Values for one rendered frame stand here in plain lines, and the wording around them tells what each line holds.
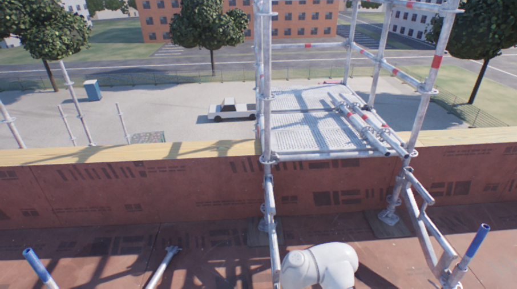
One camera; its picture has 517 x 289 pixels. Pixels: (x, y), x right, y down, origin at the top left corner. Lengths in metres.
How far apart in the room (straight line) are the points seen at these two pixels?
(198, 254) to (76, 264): 0.96
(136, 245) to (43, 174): 0.93
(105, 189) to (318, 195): 1.80
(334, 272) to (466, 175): 2.02
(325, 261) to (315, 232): 1.29
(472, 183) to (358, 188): 1.08
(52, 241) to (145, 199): 0.88
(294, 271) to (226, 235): 1.37
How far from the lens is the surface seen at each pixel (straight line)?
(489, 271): 2.77
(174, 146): 2.30
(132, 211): 2.64
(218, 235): 2.45
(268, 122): 1.78
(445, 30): 2.00
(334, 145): 2.14
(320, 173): 2.29
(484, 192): 3.28
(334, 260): 1.20
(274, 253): 1.80
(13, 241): 3.21
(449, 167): 2.81
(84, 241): 2.83
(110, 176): 2.43
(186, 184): 2.30
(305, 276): 1.17
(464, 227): 3.01
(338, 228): 2.54
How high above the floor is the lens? 1.89
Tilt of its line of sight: 29 degrees down
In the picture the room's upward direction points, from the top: 1 degrees counter-clockwise
